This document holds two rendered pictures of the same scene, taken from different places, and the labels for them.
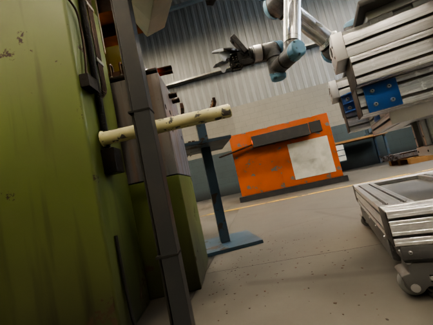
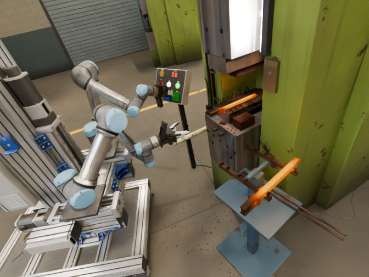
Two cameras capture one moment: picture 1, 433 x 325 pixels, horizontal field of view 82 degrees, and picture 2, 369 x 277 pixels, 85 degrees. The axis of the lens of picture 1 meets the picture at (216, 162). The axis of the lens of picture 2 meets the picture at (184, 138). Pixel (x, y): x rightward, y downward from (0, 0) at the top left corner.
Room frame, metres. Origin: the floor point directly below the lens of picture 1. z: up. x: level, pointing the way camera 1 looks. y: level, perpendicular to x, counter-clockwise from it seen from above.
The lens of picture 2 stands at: (2.23, -0.51, 1.72)
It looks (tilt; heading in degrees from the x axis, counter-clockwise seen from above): 36 degrees down; 159
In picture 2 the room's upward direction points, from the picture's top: 13 degrees counter-clockwise
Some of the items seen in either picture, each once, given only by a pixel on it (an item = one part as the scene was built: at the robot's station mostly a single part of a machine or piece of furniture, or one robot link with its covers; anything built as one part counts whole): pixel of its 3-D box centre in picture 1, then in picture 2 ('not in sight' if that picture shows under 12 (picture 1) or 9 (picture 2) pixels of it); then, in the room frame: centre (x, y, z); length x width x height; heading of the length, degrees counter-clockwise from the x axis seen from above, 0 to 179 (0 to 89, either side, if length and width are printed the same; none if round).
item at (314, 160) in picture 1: (277, 160); not in sight; (4.89, -1.17, 0.63); 2.10 x 1.12 x 1.25; 82
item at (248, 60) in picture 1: (240, 58); (166, 137); (1.18, -0.23, 0.97); 0.12 x 0.08 x 0.09; 89
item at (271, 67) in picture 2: not in sight; (270, 76); (1.48, 0.35, 1.27); 0.09 x 0.02 x 0.17; 179
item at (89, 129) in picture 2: not in sight; (94, 132); (0.73, -0.64, 0.98); 0.13 x 0.12 x 0.14; 149
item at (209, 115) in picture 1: (166, 124); (193, 134); (0.81, 0.14, 0.62); 0.44 x 0.05 x 0.05; 89
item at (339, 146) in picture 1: (350, 151); not in sight; (7.64, -4.09, 0.54); 2.00 x 0.90 x 1.08; 82
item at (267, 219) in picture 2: (205, 146); (255, 198); (1.69, 0.05, 0.67); 0.40 x 0.30 x 0.02; 8
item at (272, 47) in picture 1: (272, 50); (143, 147); (1.17, -0.39, 0.98); 0.11 x 0.08 x 0.09; 89
